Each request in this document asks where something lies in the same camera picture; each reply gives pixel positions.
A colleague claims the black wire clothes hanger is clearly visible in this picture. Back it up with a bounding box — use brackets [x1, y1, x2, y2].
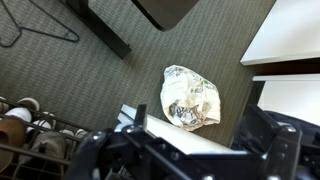
[0, 0, 81, 49]

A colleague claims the white shelf board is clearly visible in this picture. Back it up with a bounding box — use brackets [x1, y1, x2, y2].
[251, 73, 320, 128]
[239, 0, 320, 67]

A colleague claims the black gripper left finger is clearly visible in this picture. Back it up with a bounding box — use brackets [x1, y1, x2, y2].
[64, 103, 201, 180]

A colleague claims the brown leather shoe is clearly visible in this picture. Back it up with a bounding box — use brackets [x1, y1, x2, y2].
[0, 116, 28, 173]

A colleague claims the black garment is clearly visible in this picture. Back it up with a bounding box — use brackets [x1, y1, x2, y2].
[230, 110, 320, 158]

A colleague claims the wire shoe rack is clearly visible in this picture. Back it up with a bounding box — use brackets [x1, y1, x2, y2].
[0, 98, 93, 180]

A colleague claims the black furniture leg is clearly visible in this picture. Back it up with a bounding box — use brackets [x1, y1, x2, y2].
[59, 0, 133, 61]

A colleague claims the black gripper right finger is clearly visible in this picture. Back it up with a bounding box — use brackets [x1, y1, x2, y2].
[244, 104, 303, 180]

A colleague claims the crumpled white plastic bag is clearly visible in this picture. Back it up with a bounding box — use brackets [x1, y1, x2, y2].
[159, 64, 222, 132]

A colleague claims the dark brown table top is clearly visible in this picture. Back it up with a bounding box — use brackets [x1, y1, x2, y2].
[130, 0, 201, 32]

